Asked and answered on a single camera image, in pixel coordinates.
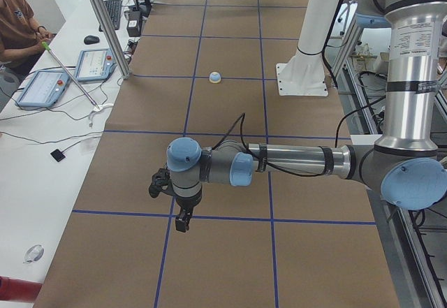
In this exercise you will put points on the small black square pad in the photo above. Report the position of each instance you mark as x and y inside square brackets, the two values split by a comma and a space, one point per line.
[57, 155]

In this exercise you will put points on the black keyboard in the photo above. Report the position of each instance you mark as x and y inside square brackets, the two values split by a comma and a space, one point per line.
[114, 8]

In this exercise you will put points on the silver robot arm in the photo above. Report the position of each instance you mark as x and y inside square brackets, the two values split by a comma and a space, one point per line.
[401, 165]

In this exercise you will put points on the black computer mouse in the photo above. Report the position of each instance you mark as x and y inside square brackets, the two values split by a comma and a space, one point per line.
[90, 40]

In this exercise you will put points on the blue desk bell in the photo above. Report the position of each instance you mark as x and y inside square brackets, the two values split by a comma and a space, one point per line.
[215, 77]

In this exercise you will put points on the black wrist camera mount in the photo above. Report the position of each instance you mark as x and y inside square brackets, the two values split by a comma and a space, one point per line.
[161, 183]

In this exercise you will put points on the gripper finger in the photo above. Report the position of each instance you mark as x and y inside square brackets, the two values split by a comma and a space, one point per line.
[182, 220]

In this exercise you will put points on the far blue teach pendant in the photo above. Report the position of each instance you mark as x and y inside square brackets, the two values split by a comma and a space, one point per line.
[95, 65]

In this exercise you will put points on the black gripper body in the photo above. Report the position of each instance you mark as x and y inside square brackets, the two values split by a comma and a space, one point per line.
[185, 206]

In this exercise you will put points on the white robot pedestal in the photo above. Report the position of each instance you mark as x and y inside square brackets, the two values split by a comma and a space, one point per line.
[303, 74]

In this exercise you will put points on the aluminium frame post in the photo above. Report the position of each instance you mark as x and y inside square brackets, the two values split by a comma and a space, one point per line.
[111, 37]

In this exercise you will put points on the near blue teach pendant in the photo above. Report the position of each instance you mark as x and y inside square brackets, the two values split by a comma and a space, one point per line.
[43, 90]

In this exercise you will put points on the black box with label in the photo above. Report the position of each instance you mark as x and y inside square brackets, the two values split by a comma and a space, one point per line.
[134, 24]

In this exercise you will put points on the metal rod green tip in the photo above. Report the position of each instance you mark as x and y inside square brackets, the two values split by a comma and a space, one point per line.
[71, 76]

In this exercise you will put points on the person in brown shirt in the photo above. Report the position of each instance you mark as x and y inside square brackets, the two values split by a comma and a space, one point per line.
[22, 36]

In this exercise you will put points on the red fire extinguisher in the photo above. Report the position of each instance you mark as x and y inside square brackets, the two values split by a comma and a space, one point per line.
[17, 290]

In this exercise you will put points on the blue teach pendant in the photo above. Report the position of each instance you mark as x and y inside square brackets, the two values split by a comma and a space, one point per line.
[43, 90]
[95, 65]

